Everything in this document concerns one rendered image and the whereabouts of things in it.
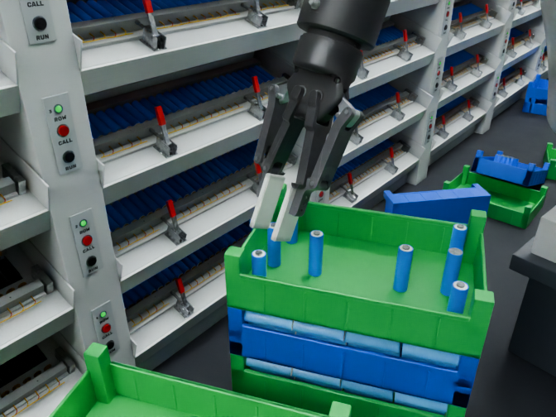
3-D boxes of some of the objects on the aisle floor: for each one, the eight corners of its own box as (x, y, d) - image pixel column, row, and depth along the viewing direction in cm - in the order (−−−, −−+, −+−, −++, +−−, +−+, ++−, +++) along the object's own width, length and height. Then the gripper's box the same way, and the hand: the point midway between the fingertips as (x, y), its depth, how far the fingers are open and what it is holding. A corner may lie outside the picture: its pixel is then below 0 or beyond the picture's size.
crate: (492, 169, 212) (498, 150, 210) (544, 183, 201) (551, 163, 199) (470, 170, 188) (476, 149, 186) (528, 186, 177) (535, 164, 175)
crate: (543, 206, 185) (548, 186, 181) (524, 229, 171) (530, 208, 167) (462, 182, 201) (465, 164, 198) (439, 202, 188) (443, 182, 184)
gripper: (409, 63, 56) (337, 261, 60) (303, 40, 66) (247, 211, 71) (373, 41, 50) (297, 263, 55) (262, 21, 61) (206, 208, 65)
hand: (278, 208), depth 62 cm, fingers open, 3 cm apart
